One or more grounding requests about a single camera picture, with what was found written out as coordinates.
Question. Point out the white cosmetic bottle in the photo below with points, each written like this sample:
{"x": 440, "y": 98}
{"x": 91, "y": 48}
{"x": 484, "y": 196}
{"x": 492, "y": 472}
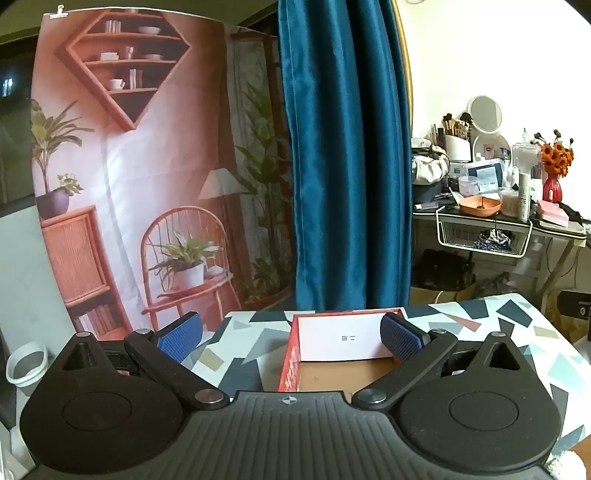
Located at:
{"x": 524, "y": 196}

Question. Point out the white dressing table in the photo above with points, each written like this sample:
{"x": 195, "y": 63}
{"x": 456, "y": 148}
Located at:
{"x": 549, "y": 229}

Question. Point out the black device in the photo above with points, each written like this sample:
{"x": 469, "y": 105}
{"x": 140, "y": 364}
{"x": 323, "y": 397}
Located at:
{"x": 572, "y": 304}

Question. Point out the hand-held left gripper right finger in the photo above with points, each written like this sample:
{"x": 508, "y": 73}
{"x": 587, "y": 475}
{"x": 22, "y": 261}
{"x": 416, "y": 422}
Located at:
{"x": 401, "y": 339}

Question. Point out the white plastic bucket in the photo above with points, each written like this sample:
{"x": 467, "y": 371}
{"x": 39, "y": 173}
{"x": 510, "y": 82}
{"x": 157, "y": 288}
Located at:
{"x": 25, "y": 367}

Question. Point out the brown cardboard box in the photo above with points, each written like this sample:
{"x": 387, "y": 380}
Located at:
{"x": 438, "y": 295}

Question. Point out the red cardboard box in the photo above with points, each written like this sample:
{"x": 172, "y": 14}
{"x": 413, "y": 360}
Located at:
{"x": 341, "y": 341}

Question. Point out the orange bowl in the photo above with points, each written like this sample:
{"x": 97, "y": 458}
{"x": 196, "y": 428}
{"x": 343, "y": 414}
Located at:
{"x": 480, "y": 206}

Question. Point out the printed room backdrop cloth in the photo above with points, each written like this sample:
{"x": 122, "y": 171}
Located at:
{"x": 184, "y": 138}

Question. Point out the blue curtain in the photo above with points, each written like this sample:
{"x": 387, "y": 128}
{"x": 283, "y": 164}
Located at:
{"x": 346, "y": 161}

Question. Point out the patterned cloth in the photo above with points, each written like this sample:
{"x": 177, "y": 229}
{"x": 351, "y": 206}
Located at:
{"x": 491, "y": 241}

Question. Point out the red vase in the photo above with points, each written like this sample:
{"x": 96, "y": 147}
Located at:
{"x": 552, "y": 190}

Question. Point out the blue storage box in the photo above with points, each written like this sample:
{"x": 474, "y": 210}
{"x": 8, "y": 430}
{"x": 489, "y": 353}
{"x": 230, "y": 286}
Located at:
{"x": 485, "y": 174}

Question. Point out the clear acrylic organizer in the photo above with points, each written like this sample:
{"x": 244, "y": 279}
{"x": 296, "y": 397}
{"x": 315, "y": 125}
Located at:
{"x": 526, "y": 161}

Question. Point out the cotton swab container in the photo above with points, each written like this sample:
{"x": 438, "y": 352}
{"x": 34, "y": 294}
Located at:
{"x": 510, "y": 203}

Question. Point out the black bag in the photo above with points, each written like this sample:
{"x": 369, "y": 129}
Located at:
{"x": 443, "y": 272}

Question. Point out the white makeup brush holder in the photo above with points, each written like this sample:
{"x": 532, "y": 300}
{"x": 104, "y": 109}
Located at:
{"x": 458, "y": 147}

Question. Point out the orange flower bouquet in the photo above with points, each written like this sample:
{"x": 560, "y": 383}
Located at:
{"x": 556, "y": 157}

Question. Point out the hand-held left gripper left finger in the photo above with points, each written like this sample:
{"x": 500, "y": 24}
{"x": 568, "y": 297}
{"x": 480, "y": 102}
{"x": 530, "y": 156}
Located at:
{"x": 182, "y": 339}

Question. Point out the round white vanity mirror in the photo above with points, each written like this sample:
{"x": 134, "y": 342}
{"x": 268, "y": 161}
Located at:
{"x": 485, "y": 114}

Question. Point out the clear plastic jar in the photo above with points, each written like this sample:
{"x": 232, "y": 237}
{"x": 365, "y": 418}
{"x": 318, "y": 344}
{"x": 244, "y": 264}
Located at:
{"x": 468, "y": 185}

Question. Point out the metal binder clip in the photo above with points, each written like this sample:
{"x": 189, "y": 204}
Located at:
{"x": 57, "y": 12}

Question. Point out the pink book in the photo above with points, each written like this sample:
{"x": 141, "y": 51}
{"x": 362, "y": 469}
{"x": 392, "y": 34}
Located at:
{"x": 553, "y": 212}

